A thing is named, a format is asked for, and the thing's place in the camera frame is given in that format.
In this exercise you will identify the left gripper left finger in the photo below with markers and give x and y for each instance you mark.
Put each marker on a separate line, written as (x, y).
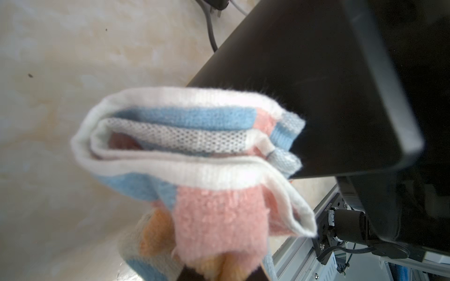
(188, 274)

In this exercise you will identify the black coffee machine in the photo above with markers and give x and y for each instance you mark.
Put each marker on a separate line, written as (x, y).
(372, 81)

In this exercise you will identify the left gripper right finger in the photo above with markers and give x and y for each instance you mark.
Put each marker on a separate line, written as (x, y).
(259, 275)

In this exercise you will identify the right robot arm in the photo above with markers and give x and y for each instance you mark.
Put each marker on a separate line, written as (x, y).
(350, 231)

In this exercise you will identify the blue striped cloth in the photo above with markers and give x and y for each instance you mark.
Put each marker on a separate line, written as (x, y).
(213, 164)

